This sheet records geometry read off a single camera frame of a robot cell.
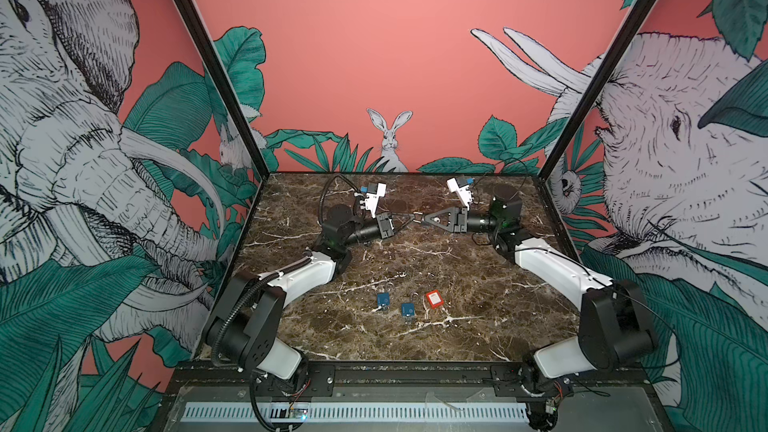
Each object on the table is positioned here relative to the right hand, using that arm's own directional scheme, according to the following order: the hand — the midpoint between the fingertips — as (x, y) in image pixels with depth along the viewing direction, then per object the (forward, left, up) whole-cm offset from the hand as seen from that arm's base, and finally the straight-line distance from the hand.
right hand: (425, 221), depth 72 cm
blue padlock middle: (-12, +4, -26) cm, 29 cm away
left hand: (0, +2, +1) cm, 2 cm away
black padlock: (+2, +2, -2) cm, 3 cm away
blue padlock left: (-9, +11, -28) cm, 31 cm away
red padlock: (-9, -5, -27) cm, 29 cm away
